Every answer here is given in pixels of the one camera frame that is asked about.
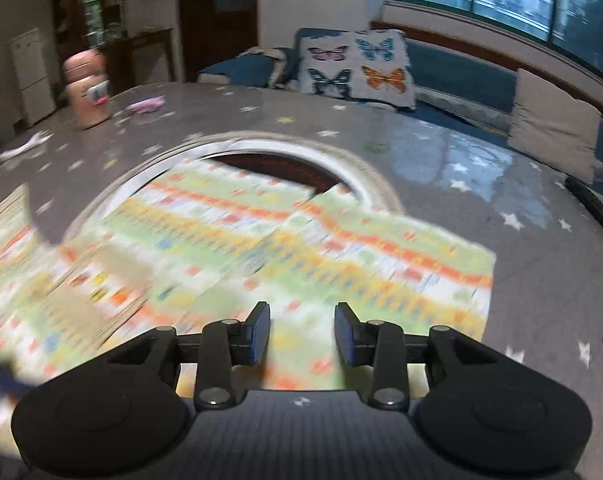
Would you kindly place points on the beige cushion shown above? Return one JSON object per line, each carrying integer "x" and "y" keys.
{"x": 551, "y": 126}

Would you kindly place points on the butterfly print pillow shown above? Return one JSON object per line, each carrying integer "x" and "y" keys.
{"x": 369, "y": 67}

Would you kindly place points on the white crumpled tissue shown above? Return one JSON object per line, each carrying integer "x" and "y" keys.
{"x": 37, "y": 139}

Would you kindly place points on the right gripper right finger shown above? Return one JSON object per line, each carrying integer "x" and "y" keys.
{"x": 379, "y": 345}

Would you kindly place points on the white refrigerator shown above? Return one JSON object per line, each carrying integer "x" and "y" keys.
{"x": 32, "y": 76}

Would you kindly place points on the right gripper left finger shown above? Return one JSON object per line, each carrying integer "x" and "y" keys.
{"x": 226, "y": 344}

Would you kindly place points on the small pink toy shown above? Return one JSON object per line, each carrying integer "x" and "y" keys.
{"x": 146, "y": 106}

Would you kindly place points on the pink cartoon water bottle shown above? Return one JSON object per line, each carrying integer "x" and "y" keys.
{"x": 87, "y": 88}

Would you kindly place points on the black round induction cooktop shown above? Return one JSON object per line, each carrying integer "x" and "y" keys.
{"x": 283, "y": 167}

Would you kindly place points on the blue sofa bench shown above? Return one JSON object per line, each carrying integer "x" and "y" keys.
{"x": 458, "y": 85}

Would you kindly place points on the colourful patterned child's jacket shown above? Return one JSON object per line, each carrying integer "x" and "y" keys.
{"x": 205, "y": 241}

